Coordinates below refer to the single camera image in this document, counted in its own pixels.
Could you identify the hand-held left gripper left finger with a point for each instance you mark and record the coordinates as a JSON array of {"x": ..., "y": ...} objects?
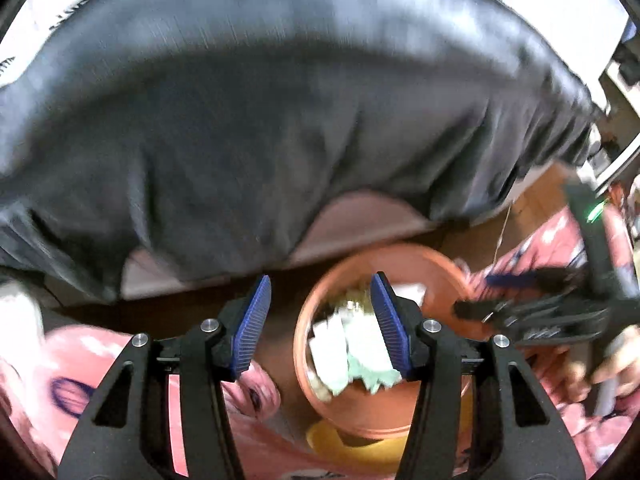
[{"x": 250, "y": 330}]

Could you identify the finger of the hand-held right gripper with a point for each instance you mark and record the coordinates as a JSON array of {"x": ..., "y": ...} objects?
[
  {"x": 525, "y": 317},
  {"x": 520, "y": 280}
]

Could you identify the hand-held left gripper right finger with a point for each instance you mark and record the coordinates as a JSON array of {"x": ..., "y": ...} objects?
[{"x": 392, "y": 330}]

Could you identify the orange plastic bin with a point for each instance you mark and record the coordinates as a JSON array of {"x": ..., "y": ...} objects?
[{"x": 360, "y": 410}]

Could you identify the person's right hand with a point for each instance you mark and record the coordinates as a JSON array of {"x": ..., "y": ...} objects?
[{"x": 620, "y": 357}]

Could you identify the white crumpled paper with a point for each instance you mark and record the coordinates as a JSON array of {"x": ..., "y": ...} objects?
[
  {"x": 327, "y": 350},
  {"x": 367, "y": 340}
]

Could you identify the pale green tissue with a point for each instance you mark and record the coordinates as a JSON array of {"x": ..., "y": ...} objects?
[{"x": 360, "y": 374}]

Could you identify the yellow plastic item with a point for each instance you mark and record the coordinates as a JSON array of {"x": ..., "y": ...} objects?
[{"x": 325, "y": 440}]

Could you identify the pink printed pajama pants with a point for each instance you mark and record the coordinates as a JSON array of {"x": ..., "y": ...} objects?
[{"x": 100, "y": 355}]

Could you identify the grey plush blanket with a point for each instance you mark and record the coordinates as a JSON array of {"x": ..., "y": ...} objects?
[{"x": 250, "y": 110}]

